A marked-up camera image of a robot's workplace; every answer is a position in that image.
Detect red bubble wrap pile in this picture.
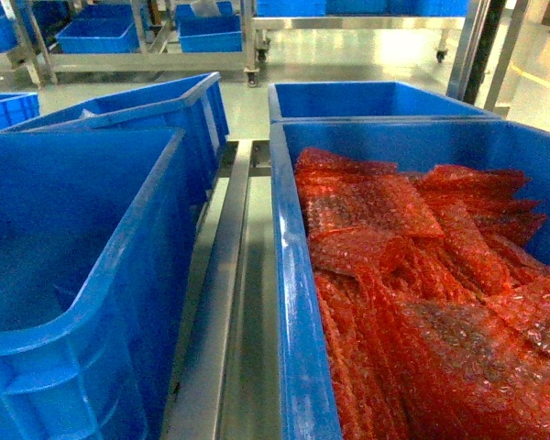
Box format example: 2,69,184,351
294,148,550,439

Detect empty blue bin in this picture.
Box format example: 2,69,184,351
268,81,499,123
0,128,195,439

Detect empty blue bin left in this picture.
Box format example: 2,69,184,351
0,128,195,439

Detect stainless steel wheeled cart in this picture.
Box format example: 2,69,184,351
241,1,470,87

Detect empty blue bin behind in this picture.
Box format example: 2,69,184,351
268,81,499,123

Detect stainless steel shelf rack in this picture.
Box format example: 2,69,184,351
163,139,281,439

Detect blue bin far left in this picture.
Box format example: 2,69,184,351
3,72,229,205

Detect blue bin with bubble wrap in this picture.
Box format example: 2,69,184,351
269,119,550,439

